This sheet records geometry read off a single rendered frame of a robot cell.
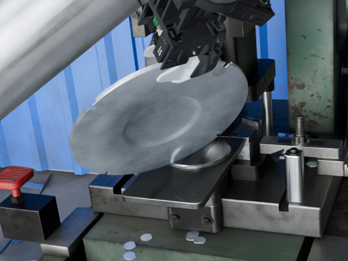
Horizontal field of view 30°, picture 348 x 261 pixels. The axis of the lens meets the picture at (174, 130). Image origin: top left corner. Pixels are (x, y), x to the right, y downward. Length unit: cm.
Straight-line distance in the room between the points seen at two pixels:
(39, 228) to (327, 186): 53
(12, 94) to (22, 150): 257
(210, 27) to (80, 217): 62
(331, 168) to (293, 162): 13
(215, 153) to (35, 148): 190
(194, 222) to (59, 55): 72
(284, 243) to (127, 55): 159
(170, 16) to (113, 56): 188
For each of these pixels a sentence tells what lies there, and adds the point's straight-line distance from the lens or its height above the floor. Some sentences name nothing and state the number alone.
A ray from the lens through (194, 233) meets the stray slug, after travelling 118.
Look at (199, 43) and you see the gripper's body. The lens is 77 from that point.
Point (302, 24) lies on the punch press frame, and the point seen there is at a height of 94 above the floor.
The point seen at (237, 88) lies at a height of 94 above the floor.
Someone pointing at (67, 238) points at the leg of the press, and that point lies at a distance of 124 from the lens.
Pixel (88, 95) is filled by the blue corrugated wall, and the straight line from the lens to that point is 275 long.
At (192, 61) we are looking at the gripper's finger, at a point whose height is 103.
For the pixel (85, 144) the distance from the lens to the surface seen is 97.
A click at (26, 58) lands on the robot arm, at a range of 48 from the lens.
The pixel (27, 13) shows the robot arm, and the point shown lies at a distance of 48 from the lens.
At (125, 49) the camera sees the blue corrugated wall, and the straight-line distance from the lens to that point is 260.
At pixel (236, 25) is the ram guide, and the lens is 106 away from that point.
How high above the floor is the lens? 127
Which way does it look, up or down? 23 degrees down
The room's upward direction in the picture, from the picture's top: 6 degrees counter-clockwise
